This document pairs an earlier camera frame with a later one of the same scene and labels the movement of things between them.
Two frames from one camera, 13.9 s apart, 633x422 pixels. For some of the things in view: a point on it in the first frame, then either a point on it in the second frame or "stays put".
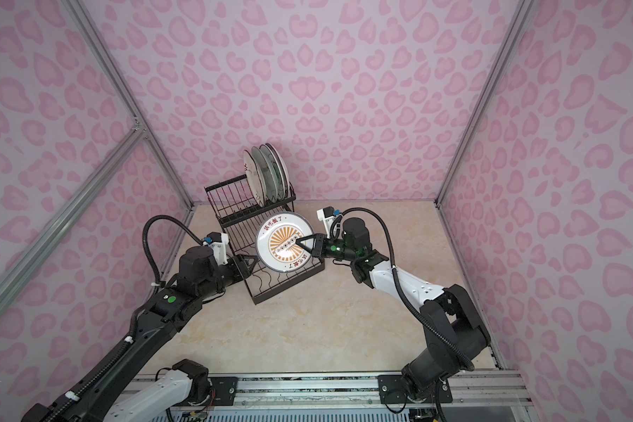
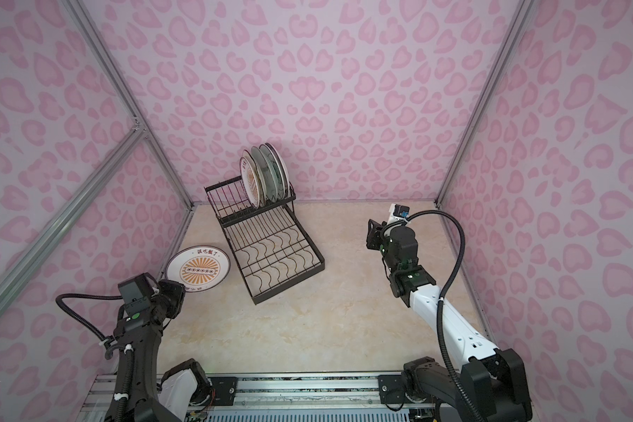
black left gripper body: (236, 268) → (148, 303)
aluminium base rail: (488, 395) stays put
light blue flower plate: (268, 178) stays put
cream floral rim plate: (254, 178) stays put
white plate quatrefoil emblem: (280, 183) stays put
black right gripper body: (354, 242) → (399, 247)
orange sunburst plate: (283, 243) → (250, 182)
